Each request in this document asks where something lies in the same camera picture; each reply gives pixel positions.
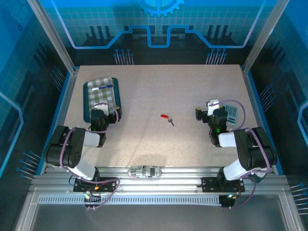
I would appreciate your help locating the blue white pen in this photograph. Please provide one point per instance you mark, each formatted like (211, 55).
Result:
(103, 87)

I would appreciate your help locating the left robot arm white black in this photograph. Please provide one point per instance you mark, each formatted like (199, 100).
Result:
(72, 149)

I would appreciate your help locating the aluminium corner post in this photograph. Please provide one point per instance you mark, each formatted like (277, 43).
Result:
(263, 36)
(51, 36)

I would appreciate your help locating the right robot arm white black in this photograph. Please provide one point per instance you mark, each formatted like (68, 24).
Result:
(255, 149)

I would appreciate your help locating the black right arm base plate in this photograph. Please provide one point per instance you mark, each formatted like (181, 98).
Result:
(209, 184)

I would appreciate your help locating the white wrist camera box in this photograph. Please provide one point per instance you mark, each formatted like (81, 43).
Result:
(213, 106)
(102, 107)

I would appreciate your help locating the aluminium rail frame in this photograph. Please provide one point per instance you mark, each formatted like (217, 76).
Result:
(173, 183)

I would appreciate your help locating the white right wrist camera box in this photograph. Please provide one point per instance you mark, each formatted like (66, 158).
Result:
(213, 106)

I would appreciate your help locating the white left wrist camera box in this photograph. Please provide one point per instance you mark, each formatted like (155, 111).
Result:
(102, 107)

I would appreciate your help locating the grey metal panel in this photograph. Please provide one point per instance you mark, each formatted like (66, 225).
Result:
(156, 217)

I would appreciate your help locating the printed wrapped oval object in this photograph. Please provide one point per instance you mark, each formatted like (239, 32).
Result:
(144, 171)

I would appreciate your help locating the green checked cloth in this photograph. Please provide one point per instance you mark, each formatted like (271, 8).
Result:
(98, 96)

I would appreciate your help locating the silver key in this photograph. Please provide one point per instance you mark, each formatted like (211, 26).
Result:
(171, 122)

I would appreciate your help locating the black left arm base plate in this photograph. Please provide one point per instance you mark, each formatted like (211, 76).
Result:
(110, 185)

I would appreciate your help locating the teal tray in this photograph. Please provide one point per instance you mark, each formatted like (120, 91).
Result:
(117, 91)

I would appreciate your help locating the blue grey calculator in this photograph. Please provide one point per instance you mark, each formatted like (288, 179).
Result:
(232, 115)

